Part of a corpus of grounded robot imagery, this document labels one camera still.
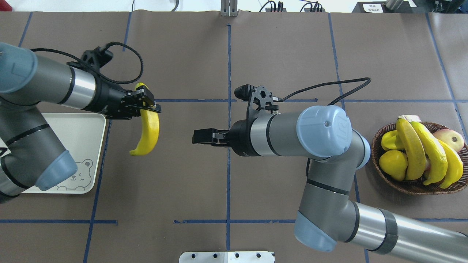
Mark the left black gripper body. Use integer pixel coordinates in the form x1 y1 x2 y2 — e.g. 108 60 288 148
96 83 140 119

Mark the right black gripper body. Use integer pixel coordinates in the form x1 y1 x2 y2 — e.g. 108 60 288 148
220 120 256 157

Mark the yellow banana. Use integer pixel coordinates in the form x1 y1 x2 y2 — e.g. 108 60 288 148
396 118 426 181
410 121 448 186
438 139 464 189
130 82 160 156

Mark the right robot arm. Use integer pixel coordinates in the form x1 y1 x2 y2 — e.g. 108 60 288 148
192 106 468 263

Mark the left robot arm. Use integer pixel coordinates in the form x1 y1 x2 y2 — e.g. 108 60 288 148
0 42 162 203

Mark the paper basket tag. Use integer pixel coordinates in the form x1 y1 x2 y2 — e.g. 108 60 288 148
398 115 422 122

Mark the brown wicker basket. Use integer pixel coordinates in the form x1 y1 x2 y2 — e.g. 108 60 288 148
369 123 468 196

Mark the white bear tray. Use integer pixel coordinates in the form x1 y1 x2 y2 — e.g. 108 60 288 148
25 113 106 194

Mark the yellow starfruit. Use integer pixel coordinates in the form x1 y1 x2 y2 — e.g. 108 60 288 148
381 130 404 151

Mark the yellow lemon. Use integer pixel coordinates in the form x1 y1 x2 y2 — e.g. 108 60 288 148
379 150 408 182

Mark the aluminium frame post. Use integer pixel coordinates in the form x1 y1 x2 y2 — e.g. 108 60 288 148
220 0 239 17

